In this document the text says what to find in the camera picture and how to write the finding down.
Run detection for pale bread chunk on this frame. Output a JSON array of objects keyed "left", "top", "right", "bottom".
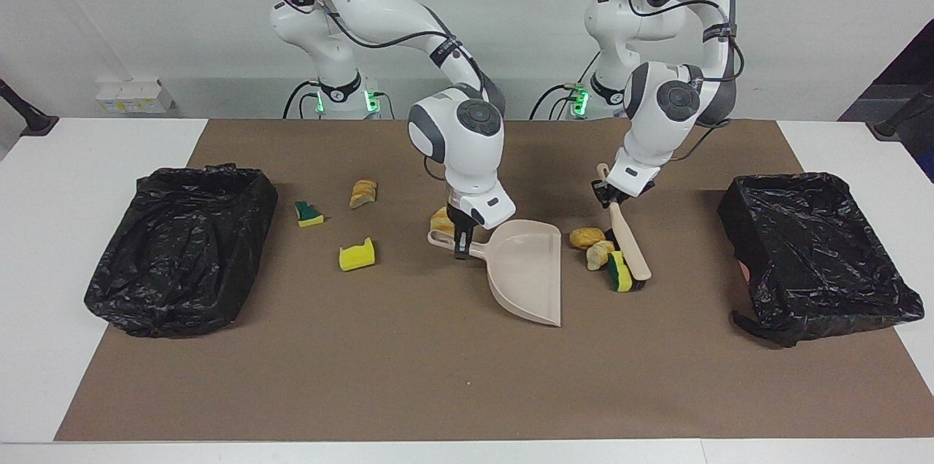
[{"left": 586, "top": 240, "right": 616, "bottom": 270}]

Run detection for yellow sponge green backing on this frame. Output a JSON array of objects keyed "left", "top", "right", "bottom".
[{"left": 607, "top": 251, "right": 634, "bottom": 293}]

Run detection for brown table mat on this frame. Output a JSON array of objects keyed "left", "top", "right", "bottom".
[{"left": 55, "top": 119, "right": 934, "bottom": 443}]

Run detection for black bag bin pink spot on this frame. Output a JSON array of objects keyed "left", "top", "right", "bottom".
[{"left": 717, "top": 172, "right": 925, "bottom": 348}]

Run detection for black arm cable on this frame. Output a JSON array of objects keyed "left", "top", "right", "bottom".
[
  {"left": 628, "top": 0, "right": 745, "bottom": 162},
  {"left": 277, "top": 0, "right": 488, "bottom": 184}
]

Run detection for black left base cable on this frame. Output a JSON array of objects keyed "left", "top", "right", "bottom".
[{"left": 529, "top": 83, "right": 584, "bottom": 120}]

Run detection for beige plastic dustpan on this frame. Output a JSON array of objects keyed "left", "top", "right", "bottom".
[{"left": 428, "top": 220, "right": 563, "bottom": 328}]

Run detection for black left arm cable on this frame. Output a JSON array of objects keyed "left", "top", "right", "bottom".
[{"left": 628, "top": 0, "right": 745, "bottom": 162}]

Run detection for dark background furniture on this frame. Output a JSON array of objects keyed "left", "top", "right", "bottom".
[{"left": 838, "top": 18, "right": 934, "bottom": 184}]

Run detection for small striped bread piece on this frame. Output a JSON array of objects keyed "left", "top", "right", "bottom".
[{"left": 349, "top": 179, "right": 379, "bottom": 210}]

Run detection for white wall socket box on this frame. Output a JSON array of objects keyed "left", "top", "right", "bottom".
[{"left": 96, "top": 79, "right": 174, "bottom": 115}]

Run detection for black bag lined bin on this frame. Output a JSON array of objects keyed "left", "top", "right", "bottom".
[{"left": 84, "top": 163, "right": 279, "bottom": 339}]

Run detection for beige brush black bristles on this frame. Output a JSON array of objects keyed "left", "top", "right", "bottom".
[{"left": 597, "top": 163, "right": 652, "bottom": 291}]

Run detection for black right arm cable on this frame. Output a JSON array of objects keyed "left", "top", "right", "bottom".
[{"left": 277, "top": 0, "right": 488, "bottom": 184}]

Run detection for black camera stand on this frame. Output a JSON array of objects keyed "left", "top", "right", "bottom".
[
  {"left": 0, "top": 79, "right": 59, "bottom": 137},
  {"left": 867, "top": 81, "right": 934, "bottom": 140}
]

